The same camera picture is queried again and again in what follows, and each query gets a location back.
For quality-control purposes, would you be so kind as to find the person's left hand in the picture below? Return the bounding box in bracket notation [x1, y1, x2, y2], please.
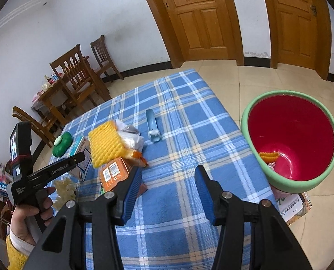
[11, 187, 56, 245]

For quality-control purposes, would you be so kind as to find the red bin with green rim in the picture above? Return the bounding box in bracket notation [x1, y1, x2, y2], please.
[240, 90, 334, 194]

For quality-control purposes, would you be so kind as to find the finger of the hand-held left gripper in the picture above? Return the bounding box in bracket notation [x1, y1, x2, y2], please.
[27, 152, 86, 187]

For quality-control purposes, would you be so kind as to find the wooden dining table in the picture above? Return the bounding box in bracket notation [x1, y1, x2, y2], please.
[30, 56, 92, 127]

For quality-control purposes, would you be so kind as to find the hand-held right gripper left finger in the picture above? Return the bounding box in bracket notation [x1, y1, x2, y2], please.
[22, 165, 143, 270]

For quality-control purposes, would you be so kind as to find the yellow foam fruit net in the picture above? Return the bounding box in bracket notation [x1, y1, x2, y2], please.
[87, 120, 126, 169]

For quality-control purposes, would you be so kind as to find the cream figurine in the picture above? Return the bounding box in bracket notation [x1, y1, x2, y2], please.
[41, 75, 54, 91]

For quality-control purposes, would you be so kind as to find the wooden chair with curved back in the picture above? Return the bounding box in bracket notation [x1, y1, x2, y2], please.
[12, 106, 57, 148]

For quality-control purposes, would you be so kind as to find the tall wooden chair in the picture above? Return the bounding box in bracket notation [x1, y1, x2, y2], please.
[50, 44, 112, 107]

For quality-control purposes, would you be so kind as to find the orange cardboard box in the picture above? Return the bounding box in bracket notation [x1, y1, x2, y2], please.
[99, 157, 146, 200]

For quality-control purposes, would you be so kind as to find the crumpled clear plastic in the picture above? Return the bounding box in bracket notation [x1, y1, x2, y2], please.
[52, 178, 77, 210]

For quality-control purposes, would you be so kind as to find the wooden panel door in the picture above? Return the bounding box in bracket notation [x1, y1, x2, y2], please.
[136, 0, 245, 68]

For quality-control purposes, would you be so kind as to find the person's left forearm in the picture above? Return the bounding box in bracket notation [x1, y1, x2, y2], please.
[6, 228, 36, 270]

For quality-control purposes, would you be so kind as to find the orange ridged snack wrapper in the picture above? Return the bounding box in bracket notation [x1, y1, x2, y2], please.
[258, 151, 280, 164]

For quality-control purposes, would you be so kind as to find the crumpled silver white wrapper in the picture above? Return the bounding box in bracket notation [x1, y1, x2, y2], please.
[115, 119, 144, 149]

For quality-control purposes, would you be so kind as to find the light blue plastic tube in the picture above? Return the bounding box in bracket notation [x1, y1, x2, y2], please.
[145, 109, 162, 143]

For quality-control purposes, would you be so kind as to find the wooden chair by wall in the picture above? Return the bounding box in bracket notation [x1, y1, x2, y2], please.
[90, 35, 124, 83]

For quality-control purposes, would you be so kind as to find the printed cardboard sheet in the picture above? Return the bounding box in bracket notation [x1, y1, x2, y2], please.
[271, 186, 313, 226]

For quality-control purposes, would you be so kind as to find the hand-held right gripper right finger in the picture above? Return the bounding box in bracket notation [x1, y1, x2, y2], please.
[194, 165, 314, 270]

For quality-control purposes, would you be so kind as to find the wooden door with brass lock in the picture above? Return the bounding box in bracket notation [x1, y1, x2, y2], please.
[258, 0, 332, 79]

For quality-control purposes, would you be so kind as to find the blue plaid tablecloth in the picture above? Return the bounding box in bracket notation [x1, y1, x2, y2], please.
[47, 68, 280, 270]

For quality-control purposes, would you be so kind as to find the green plush toy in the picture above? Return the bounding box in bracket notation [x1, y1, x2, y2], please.
[52, 132, 73, 157]

